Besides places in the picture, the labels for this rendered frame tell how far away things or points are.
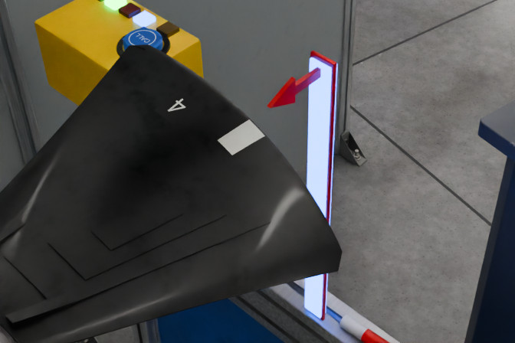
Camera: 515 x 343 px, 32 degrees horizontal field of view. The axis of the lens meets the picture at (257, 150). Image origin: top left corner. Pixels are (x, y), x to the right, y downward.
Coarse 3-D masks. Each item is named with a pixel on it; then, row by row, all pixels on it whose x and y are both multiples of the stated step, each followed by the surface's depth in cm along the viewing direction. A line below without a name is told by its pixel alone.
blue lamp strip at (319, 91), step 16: (320, 64) 70; (320, 80) 71; (320, 96) 72; (320, 112) 73; (320, 128) 74; (320, 144) 75; (320, 160) 76; (320, 176) 78; (320, 192) 79; (320, 208) 80; (320, 288) 88; (320, 304) 90
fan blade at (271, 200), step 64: (128, 64) 66; (64, 128) 63; (128, 128) 63; (192, 128) 63; (0, 192) 60; (64, 192) 59; (128, 192) 59; (192, 192) 60; (256, 192) 61; (0, 256) 56; (64, 256) 55; (128, 256) 56; (192, 256) 57; (256, 256) 58; (320, 256) 60; (0, 320) 52; (64, 320) 53; (128, 320) 54
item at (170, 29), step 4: (164, 24) 93; (168, 24) 93; (172, 24) 93; (156, 28) 93; (160, 28) 93; (164, 28) 93; (168, 28) 93; (172, 28) 93; (176, 28) 93; (160, 32) 93; (164, 32) 92; (168, 32) 92; (172, 32) 92; (176, 32) 93; (168, 36) 92
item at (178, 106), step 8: (176, 96) 65; (184, 96) 65; (168, 104) 64; (176, 104) 64; (184, 104) 64; (192, 104) 65; (160, 112) 64; (168, 112) 64; (176, 112) 64; (184, 112) 64; (168, 120) 64; (176, 120) 64
